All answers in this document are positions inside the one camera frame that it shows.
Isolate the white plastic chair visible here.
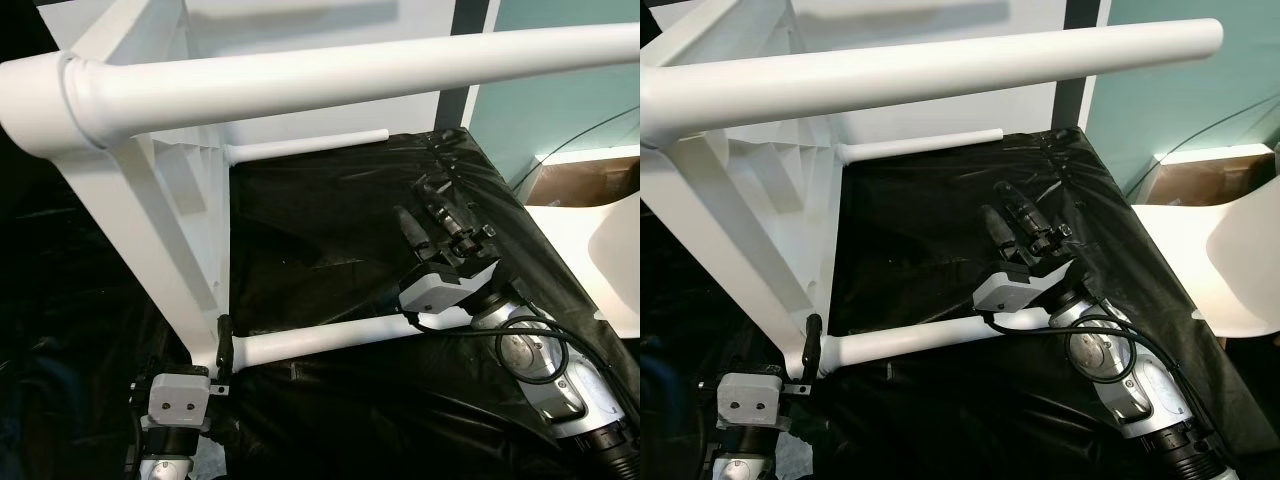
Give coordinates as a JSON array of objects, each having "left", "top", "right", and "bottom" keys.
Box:
[
  {"left": 1130, "top": 145, "right": 1280, "bottom": 341},
  {"left": 525, "top": 190, "right": 641, "bottom": 341}
]

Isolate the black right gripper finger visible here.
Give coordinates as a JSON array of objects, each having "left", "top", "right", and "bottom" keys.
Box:
[
  {"left": 980, "top": 205, "right": 1021, "bottom": 266},
  {"left": 393, "top": 207, "right": 431, "bottom": 266},
  {"left": 1000, "top": 180, "right": 1051, "bottom": 241},
  {"left": 415, "top": 175, "right": 471, "bottom": 241}
]

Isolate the thin black wall cable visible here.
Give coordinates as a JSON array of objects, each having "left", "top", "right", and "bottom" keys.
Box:
[
  {"left": 1125, "top": 95, "right": 1280, "bottom": 191},
  {"left": 510, "top": 105, "right": 641, "bottom": 191}
]

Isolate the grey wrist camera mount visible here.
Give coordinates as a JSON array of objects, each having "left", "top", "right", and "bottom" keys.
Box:
[
  {"left": 148, "top": 370, "right": 211, "bottom": 431},
  {"left": 398, "top": 262, "right": 501, "bottom": 316},
  {"left": 972, "top": 262, "right": 1071, "bottom": 316},
  {"left": 718, "top": 372, "right": 789, "bottom": 431}
]

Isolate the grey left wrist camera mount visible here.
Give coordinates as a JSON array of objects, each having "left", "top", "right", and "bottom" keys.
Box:
[
  {"left": 148, "top": 370, "right": 211, "bottom": 431},
  {"left": 718, "top": 372, "right": 789, "bottom": 431}
]

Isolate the brown cardboard box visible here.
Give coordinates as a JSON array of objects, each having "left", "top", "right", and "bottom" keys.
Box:
[
  {"left": 1140, "top": 155, "right": 1276, "bottom": 206},
  {"left": 525, "top": 160, "right": 641, "bottom": 208}
]

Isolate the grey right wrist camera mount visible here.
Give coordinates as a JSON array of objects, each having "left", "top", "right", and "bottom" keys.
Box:
[
  {"left": 398, "top": 262, "right": 501, "bottom": 316},
  {"left": 972, "top": 262, "right": 1071, "bottom": 316}
]

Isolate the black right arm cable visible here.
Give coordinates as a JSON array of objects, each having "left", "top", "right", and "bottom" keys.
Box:
[
  {"left": 985, "top": 312, "right": 1143, "bottom": 387},
  {"left": 405, "top": 314, "right": 573, "bottom": 387}
]

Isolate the white plastic table top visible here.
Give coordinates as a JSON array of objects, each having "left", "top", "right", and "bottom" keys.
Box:
[
  {"left": 640, "top": 0, "right": 846, "bottom": 376},
  {"left": 0, "top": 0, "right": 236, "bottom": 366}
]

